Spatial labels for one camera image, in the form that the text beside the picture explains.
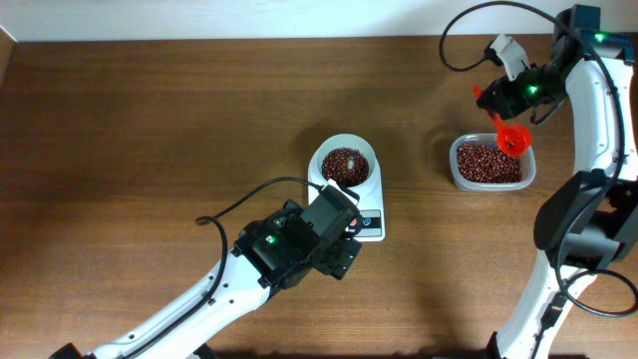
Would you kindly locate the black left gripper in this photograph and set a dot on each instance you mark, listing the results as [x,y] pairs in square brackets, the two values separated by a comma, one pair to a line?
[339,258]

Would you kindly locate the red adzuki beans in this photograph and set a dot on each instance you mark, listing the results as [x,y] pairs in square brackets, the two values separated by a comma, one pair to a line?
[487,165]

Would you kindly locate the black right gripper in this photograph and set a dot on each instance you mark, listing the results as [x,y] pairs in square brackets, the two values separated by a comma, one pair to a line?
[507,107]

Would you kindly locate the clear plastic bean container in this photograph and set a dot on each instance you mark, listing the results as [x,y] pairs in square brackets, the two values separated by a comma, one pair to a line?
[528,165]

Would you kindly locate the white digital kitchen scale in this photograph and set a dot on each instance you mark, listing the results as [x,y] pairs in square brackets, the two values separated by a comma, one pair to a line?
[372,210]

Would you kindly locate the red beans in bowl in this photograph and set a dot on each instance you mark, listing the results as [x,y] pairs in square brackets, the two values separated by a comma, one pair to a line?
[347,167]

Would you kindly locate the red plastic measuring scoop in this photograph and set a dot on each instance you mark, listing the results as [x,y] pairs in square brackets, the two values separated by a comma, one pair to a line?
[512,140]

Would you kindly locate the white round bowl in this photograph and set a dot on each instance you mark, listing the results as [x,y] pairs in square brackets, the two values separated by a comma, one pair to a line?
[353,144]

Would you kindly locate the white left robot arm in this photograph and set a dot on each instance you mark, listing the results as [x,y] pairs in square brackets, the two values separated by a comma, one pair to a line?
[270,255]

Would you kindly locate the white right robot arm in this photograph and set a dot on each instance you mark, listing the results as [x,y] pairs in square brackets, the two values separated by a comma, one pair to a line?
[591,221]

